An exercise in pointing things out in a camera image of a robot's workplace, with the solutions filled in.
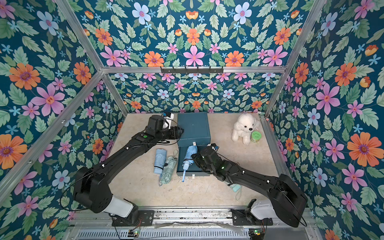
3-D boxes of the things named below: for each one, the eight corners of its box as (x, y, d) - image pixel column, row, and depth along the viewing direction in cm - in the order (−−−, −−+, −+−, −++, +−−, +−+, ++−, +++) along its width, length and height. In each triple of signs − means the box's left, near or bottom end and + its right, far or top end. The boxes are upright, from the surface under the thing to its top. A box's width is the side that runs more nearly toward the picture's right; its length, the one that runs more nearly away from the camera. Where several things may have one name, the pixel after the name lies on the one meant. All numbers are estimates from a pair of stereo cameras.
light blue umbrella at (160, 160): (151, 180, 88) (149, 177, 84) (157, 151, 100) (156, 148, 97) (164, 180, 88) (162, 177, 84) (168, 151, 100) (167, 148, 97)
